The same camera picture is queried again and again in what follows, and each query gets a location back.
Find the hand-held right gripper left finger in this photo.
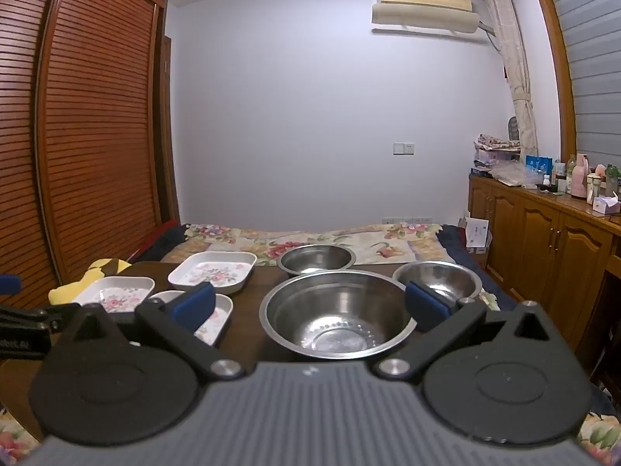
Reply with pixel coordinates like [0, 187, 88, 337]
[49, 282, 246, 381]

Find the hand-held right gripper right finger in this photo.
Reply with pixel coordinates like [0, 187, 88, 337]
[373, 282, 568, 382]

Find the medium steel bowl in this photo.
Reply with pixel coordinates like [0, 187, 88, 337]
[392, 261, 482, 304]

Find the large floral rectangular plate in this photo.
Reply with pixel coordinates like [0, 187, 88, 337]
[167, 251, 258, 296]

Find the large steel bowl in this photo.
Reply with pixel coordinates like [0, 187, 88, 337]
[258, 269, 419, 361]

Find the small steel bowl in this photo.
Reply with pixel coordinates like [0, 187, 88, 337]
[276, 245, 357, 278]

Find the floral bed quilt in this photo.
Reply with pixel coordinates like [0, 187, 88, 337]
[434, 224, 621, 418]

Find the red and dark cloth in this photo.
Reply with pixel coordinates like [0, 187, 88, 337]
[128, 221, 187, 263]

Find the floral blanket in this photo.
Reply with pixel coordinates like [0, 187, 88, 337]
[0, 222, 621, 454]

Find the white cardboard box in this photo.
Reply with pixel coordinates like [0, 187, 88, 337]
[465, 218, 491, 253]

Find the wooden cabinet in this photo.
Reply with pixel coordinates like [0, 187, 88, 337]
[468, 175, 621, 399]

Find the wooden door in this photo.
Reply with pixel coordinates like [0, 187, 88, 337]
[158, 34, 181, 226]

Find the clear plastic bag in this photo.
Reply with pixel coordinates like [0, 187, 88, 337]
[490, 160, 534, 188]

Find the wooden louvered wardrobe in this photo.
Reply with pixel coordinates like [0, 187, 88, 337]
[0, 0, 181, 309]

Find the blue box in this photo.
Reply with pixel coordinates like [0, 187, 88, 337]
[525, 154, 555, 180]

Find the pink thermos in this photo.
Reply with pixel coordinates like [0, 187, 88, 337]
[571, 153, 590, 200]

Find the white tissue box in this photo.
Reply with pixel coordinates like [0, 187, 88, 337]
[591, 194, 621, 217]

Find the cream patterned curtain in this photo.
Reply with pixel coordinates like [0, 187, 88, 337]
[479, 0, 539, 156]

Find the beige air conditioner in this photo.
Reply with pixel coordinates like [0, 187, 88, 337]
[371, 0, 481, 35]

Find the wooden window frame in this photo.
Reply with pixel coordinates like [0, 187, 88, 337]
[528, 0, 580, 166]

